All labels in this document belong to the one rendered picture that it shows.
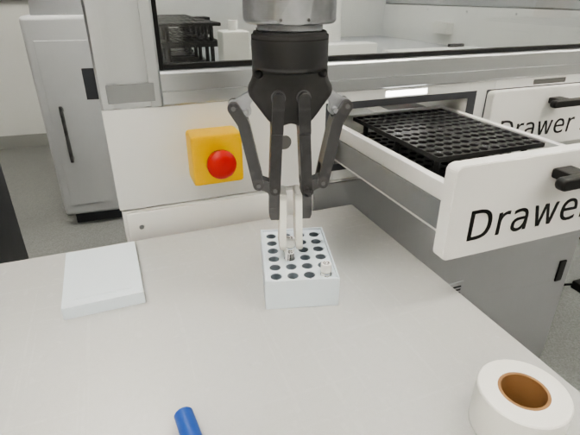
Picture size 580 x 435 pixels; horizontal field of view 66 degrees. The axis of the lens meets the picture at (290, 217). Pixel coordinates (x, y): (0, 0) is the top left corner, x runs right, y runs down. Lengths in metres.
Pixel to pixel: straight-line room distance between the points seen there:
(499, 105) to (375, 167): 0.34
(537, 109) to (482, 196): 0.48
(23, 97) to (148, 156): 3.42
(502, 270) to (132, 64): 0.88
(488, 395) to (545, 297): 0.93
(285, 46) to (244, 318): 0.29
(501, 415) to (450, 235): 0.19
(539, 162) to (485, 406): 0.27
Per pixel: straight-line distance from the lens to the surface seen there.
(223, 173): 0.62
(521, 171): 0.54
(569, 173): 0.57
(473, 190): 0.50
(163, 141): 0.67
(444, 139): 0.67
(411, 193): 0.58
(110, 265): 0.61
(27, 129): 4.12
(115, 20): 0.64
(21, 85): 4.05
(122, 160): 0.67
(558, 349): 1.84
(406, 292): 0.57
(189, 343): 0.49
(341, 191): 0.78
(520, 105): 0.94
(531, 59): 0.95
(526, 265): 1.20
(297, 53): 0.43
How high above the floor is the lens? 1.08
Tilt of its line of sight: 26 degrees down
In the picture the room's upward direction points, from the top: straight up
